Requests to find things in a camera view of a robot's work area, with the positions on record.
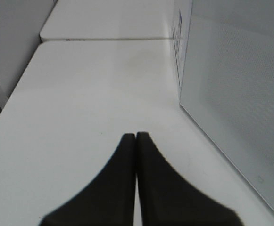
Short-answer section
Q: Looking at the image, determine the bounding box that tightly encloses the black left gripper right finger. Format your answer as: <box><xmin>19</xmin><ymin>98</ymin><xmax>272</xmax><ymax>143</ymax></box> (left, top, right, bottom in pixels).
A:
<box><xmin>136</xmin><ymin>132</ymin><xmax>243</xmax><ymax>226</ymax></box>

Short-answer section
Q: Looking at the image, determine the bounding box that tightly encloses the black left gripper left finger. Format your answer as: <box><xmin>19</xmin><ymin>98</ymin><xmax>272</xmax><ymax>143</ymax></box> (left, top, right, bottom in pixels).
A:
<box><xmin>40</xmin><ymin>133</ymin><xmax>135</xmax><ymax>226</ymax></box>

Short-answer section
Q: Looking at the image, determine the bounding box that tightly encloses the white microwave door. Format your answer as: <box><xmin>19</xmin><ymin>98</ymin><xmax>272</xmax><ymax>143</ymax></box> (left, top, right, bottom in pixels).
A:
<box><xmin>180</xmin><ymin>0</ymin><xmax>274</xmax><ymax>211</ymax></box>

